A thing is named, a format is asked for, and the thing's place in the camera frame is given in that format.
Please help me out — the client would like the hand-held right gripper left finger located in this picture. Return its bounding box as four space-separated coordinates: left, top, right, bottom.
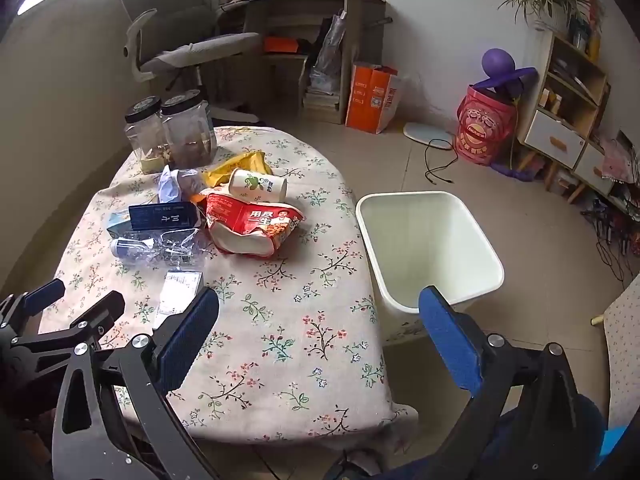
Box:
52 287 221 480

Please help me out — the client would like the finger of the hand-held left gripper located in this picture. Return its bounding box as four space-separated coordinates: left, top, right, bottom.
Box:
10 291 126 357
0 279 66 341

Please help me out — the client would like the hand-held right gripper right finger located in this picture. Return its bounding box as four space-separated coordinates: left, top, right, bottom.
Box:
419 286 583 480

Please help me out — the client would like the white trash bin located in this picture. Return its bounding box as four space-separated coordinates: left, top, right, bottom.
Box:
356 191 505 343

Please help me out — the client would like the white paper ball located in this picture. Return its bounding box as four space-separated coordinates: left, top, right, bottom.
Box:
157 165 203 203

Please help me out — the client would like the yellow snack wrapper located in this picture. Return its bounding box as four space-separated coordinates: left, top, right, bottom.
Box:
202 151 273 187

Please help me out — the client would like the white paper slip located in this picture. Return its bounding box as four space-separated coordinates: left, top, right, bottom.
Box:
152 270 205 331

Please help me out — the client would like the crushed clear plastic bottle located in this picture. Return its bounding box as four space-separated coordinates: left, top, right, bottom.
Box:
111 227 211 268

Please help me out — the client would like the light blue small carton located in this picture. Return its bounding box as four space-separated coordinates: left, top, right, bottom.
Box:
106 211 133 240

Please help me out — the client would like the dark blue box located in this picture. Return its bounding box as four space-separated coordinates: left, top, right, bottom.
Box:
128 201 201 231

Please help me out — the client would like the red snack bag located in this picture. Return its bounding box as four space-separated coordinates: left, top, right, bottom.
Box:
205 192 306 259

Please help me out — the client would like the white paper cup green print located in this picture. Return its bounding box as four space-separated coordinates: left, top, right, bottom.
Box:
228 167 289 202

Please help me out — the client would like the floral cushion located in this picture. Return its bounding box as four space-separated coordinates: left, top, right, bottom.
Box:
602 275 640 431

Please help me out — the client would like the clear jar with yellow contents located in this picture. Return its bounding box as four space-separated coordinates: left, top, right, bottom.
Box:
124 96 173 175

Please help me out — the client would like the clear jar with brown snacks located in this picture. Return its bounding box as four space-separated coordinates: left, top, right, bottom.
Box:
160 89 217 168

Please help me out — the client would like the white round disc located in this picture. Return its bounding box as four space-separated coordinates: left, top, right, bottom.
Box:
403 121 455 152

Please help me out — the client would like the red printed bucket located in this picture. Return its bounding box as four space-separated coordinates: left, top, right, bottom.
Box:
454 84 518 165

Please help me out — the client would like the wooden shelf unit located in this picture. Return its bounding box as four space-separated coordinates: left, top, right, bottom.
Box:
517 25 640 206

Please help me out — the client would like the pink cloth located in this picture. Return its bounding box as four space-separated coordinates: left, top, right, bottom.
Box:
600 137 638 183

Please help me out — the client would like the orange cardboard box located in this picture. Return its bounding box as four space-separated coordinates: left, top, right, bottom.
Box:
345 61 401 135

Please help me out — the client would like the stack of books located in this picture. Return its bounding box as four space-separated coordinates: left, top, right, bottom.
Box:
302 87 342 113

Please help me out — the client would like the grey office chair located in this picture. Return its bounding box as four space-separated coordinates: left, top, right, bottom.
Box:
117 0 261 123

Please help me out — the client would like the purple ball toy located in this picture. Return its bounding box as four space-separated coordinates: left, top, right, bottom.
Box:
472 48 538 98

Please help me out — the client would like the orange item under desk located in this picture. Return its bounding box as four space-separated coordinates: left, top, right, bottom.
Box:
264 36 300 54

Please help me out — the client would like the clear plastic bag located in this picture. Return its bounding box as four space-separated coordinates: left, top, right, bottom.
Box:
309 10 347 93

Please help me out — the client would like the wooden desk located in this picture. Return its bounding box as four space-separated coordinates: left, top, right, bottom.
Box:
217 0 388 126

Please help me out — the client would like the black floor cable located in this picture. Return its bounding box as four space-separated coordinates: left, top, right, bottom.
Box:
424 137 458 184

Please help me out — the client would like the tangle of black cables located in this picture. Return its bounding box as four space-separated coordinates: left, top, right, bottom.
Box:
582 200 640 281

